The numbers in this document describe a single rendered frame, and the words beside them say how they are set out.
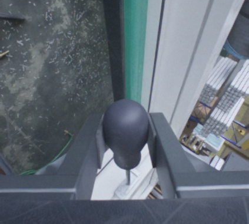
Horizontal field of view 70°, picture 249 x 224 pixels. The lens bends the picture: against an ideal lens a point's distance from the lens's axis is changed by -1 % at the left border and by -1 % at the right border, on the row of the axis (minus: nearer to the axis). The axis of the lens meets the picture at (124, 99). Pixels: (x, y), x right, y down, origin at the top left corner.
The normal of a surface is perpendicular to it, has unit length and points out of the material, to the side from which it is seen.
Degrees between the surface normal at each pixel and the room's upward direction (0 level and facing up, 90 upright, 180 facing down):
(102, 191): 90
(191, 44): 90
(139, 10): 0
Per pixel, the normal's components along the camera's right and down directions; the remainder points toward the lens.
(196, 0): -0.66, 0.61
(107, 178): -0.03, -0.61
